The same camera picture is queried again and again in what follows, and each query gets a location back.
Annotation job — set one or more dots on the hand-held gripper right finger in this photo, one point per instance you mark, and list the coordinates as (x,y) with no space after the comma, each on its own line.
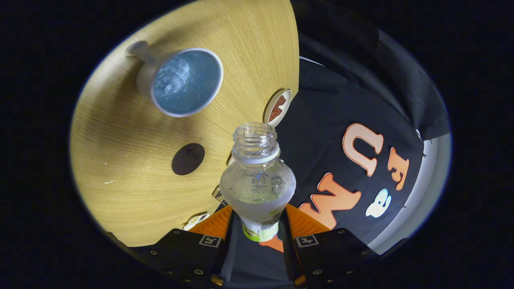
(289,257)

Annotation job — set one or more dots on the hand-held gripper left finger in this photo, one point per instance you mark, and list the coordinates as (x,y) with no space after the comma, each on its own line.
(232,249)

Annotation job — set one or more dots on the clear plastic juice bottle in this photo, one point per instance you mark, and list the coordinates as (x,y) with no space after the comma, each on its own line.
(257,180)

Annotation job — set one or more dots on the dark brown round coaster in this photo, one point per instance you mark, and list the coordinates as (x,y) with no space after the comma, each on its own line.
(188,159)

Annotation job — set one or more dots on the white cup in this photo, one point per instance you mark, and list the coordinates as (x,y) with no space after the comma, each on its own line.
(143,82)

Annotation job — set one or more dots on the white divided dish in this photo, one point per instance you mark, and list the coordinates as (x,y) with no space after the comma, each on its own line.
(194,221)

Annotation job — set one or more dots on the wooden table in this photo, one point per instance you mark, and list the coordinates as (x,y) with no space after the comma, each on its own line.
(120,168)

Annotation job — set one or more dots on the red meat piece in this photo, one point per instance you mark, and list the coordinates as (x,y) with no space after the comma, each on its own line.
(281,101)
(274,114)

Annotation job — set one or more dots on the beige round plate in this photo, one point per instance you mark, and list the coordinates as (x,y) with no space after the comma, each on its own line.
(269,108)

